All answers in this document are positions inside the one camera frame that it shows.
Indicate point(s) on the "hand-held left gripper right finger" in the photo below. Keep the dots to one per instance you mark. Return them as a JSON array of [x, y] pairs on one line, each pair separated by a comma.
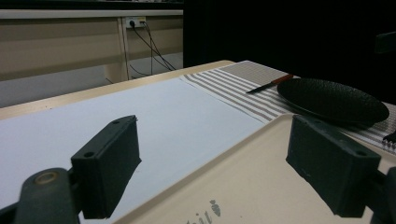
[[333, 168]]

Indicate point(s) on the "beige plastic tray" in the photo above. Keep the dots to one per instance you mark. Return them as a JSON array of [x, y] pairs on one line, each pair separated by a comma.
[[249, 174]]

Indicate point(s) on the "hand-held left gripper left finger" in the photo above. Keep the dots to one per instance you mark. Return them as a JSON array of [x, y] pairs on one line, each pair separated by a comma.
[[106, 161]]

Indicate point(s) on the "white board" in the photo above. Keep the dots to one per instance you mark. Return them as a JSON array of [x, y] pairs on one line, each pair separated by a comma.
[[155, 124]]

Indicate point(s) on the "black curtain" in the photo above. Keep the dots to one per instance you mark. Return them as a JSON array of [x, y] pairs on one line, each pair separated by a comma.
[[280, 37]]

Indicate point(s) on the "white wall socket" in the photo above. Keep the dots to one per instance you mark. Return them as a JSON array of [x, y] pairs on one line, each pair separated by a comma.
[[136, 21]]

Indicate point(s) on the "black textured round plate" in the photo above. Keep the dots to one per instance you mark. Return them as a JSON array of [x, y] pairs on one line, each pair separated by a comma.
[[327, 99]]

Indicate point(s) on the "beige wooden desk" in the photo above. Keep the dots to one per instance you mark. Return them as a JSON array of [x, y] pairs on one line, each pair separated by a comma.
[[62, 46]]

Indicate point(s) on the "brown white striped placemat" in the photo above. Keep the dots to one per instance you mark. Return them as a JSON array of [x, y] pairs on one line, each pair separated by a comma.
[[224, 84]]

